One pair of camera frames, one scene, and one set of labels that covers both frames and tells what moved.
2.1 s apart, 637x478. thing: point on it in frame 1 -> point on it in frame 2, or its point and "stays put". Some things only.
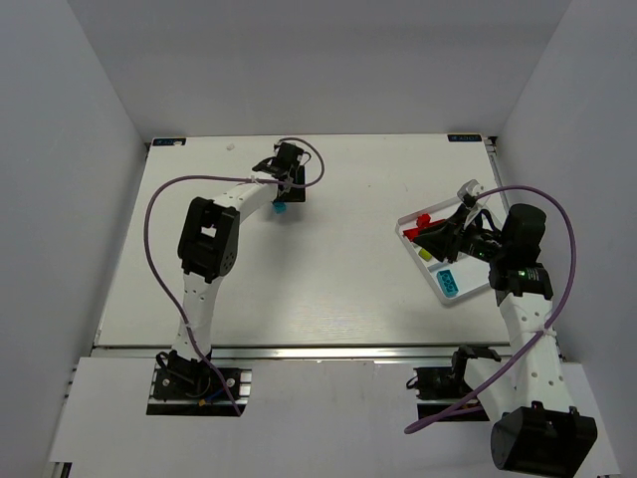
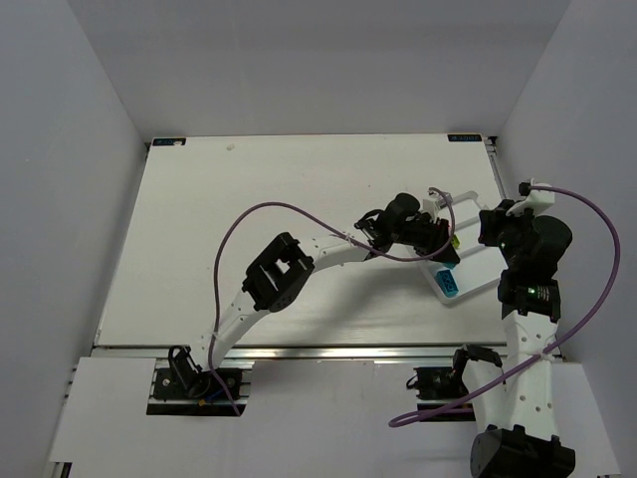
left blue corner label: [168, 141] stays put
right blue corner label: [464, 137] stays put
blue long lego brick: [447, 283] stays put
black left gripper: [297, 186] -> [443, 239]
